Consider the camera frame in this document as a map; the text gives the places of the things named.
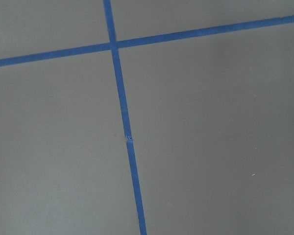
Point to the brown paper table cover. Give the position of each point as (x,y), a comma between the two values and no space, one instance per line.
(146,117)

